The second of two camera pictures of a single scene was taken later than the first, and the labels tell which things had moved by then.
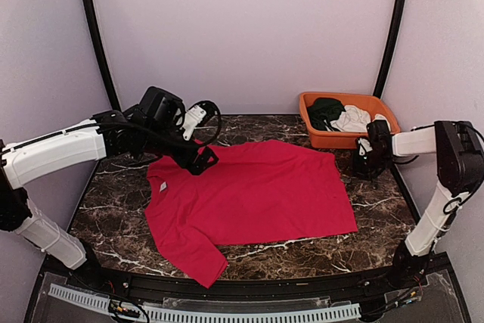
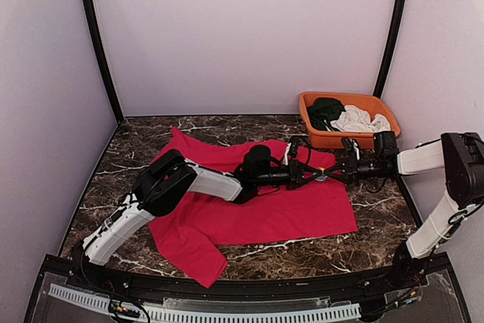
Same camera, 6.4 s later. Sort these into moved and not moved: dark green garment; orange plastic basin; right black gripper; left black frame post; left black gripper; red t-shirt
Moved: left black gripper; right black gripper
Not moved: left black frame post; orange plastic basin; dark green garment; red t-shirt
